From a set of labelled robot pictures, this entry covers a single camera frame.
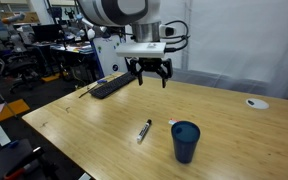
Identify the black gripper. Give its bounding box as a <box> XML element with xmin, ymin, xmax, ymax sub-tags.
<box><xmin>127</xmin><ymin>57</ymin><xmax>174</xmax><ymax>89</ymax></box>

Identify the white marker with black cap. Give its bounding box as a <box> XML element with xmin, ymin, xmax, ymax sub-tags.
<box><xmin>136</xmin><ymin>118</ymin><xmax>153</xmax><ymax>144</ymax></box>

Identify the grey arm with orange joint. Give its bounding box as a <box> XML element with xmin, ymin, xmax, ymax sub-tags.
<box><xmin>0</xmin><ymin>12</ymin><xmax>28</xmax><ymax>54</ymax></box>

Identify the dark blue plastic cup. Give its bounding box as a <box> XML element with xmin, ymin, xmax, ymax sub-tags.
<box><xmin>170</xmin><ymin>120</ymin><xmax>202</xmax><ymax>165</ymax></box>

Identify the black computer keyboard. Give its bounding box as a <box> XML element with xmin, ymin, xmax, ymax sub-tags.
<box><xmin>89</xmin><ymin>71</ymin><xmax>138</xmax><ymax>100</ymax></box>

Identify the cluttered dark desk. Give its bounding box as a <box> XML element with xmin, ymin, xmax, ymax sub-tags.
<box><xmin>48</xmin><ymin>41</ymin><xmax>97</xmax><ymax>81</ymax></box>

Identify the white backdrop sheet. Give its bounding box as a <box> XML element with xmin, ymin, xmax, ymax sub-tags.
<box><xmin>158</xmin><ymin>0</ymin><xmax>288</xmax><ymax>100</ymax></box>

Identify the black computer monitor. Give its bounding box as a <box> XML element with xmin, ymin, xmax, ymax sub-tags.
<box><xmin>32</xmin><ymin>23</ymin><xmax>63</xmax><ymax>44</ymax></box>

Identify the black office chair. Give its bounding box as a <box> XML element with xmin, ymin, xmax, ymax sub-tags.
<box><xmin>3</xmin><ymin>53</ymin><xmax>42</xmax><ymax>94</ymax></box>

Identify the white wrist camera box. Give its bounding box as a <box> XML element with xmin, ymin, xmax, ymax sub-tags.
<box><xmin>116</xmin><ymin>41</ymin><xmax>168</xmax><ymax>59</ymax></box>

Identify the white robot pedestal cabinet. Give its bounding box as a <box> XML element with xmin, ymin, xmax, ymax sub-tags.
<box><xmin>92</xmin><ymin>34</ymin><xmax>132</xmax><ymax>78</ymax></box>

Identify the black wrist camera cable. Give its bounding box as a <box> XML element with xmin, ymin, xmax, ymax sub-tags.
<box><xmin>163</xmin><ymin>19</ymin><xmax>191</xmax><ymax>54</ymax></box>

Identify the white round cable grommet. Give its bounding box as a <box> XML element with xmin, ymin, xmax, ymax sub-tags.
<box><xmin>245</xmin><ymin>98</ymin><xmax>270</xmax><ymax>111</ymax></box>

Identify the orange handled clamp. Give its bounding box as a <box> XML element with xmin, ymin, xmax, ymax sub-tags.
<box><xmin>2</xmin><ymin>146</ymin><xmax>61</xmax><ymax>180</ymax></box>

